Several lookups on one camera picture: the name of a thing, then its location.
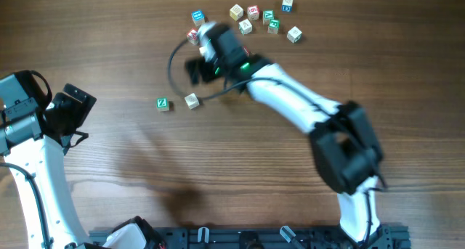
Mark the green V wooden block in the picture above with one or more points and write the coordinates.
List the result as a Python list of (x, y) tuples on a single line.
[(267, 16)]

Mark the green Z wooden block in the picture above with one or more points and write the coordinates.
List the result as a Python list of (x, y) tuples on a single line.
[(162, 104)]

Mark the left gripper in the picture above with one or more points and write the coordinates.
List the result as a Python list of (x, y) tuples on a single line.
[(78, 95)]

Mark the plain block far right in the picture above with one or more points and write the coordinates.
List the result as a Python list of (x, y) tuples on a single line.
[(294, 34)]

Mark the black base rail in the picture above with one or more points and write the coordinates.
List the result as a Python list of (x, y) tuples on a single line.
[(325, 237)]

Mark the yellow-top wooden block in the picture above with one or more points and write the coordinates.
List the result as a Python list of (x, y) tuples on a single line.
[(236, 12)]

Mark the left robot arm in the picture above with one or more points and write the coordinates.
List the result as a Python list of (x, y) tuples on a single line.
[(37, 128)]

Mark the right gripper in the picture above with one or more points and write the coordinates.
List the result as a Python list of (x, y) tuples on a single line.
[(198, 72)]

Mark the red A wooden block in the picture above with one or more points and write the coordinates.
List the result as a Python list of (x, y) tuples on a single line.
[(192, 36)]

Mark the blue-top wooden block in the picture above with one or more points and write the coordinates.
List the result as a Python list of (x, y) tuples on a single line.
[(198, 17)]

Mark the red 9 wooden block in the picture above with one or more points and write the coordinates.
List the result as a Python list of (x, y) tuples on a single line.
[(253, 12)]

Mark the red M wooden block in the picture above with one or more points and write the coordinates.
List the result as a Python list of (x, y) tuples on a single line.
[(246, 51)]

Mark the block blue C side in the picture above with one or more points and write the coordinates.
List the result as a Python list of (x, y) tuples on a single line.
[(287, 5)]

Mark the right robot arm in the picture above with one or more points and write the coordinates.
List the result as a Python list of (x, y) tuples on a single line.
[(345, 149)]

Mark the green F wooden block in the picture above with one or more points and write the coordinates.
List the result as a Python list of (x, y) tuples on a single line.
[(273, 26)]

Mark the plain block yellow side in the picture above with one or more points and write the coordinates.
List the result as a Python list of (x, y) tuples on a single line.
[(192, 101)]

